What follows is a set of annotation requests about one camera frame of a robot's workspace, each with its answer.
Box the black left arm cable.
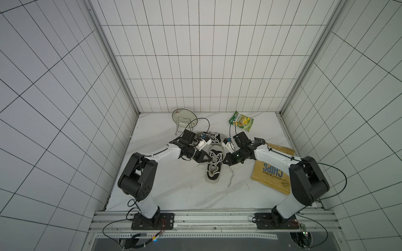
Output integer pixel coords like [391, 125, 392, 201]
[102, 199, 167, 250]

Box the green spring tea snack bag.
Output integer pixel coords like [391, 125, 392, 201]
[229, 111, 254, 131]

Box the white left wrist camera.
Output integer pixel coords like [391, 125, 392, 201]
[196, 139, 211, 151]

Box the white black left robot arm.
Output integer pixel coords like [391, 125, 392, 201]
[117, 130, 212, 222]

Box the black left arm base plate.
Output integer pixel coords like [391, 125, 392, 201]
[131, 212, 175, 231]

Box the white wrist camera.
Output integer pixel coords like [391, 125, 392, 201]
[222, 138, 235, 153]
[196, 139, 211, 151]

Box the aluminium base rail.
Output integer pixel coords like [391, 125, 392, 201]
[89, 208, 341, 237]

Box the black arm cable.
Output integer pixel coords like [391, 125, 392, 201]
[102, 199, 167, 250]
[295, 161, 348, 248]

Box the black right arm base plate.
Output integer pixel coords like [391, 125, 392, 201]
[252, 212, 299, 230]

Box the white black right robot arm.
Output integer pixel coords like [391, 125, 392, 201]
[223, 132, 330, 226]

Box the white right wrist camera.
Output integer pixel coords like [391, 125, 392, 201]
[222, 138, 235, 153]

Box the round mirror on wire stand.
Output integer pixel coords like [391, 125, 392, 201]
[172, 108, 198, 136]

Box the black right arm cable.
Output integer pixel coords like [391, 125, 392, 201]
[295, 161, 348, 248]

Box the black white sneaker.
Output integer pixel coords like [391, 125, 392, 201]
[196, 131, 224, 144]
[206, 144, 224, 184]

